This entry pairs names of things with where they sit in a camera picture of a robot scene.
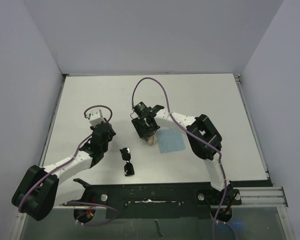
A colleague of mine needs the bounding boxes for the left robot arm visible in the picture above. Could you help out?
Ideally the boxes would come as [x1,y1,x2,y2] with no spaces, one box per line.
[11,121,116,221]

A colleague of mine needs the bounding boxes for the blue cleaning cloth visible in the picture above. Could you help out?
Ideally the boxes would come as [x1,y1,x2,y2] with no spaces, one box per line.
[156,129,186,154]

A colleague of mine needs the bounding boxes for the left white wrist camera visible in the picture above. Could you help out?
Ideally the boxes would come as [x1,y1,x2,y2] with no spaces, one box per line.
[85,108,105,127]

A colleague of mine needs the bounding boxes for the aluminium rail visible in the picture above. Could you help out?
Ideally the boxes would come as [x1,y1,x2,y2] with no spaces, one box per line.
[55,184,288,208]

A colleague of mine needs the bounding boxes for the black sunglasses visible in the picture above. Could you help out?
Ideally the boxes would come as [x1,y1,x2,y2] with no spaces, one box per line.
[119,147,135,177]

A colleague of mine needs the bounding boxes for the purple cable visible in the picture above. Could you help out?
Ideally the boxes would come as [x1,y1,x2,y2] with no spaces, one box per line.
[17,105,121,227]
[131,77,240,240]

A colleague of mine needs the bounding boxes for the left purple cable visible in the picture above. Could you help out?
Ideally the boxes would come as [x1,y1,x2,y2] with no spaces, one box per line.
[17,105,121,227]

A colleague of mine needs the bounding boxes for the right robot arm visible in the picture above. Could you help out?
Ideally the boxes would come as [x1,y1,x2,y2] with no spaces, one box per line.
[131,101,231,205]

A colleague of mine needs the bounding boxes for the map print glasses case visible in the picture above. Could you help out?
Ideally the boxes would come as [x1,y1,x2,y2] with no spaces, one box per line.
[145,134,158,146]

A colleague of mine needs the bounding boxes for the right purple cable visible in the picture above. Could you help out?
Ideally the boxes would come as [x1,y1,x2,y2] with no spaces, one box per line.
[131,77,240,240]

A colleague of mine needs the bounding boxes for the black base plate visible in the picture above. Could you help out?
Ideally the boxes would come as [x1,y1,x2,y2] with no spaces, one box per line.
[74,178,242,220]

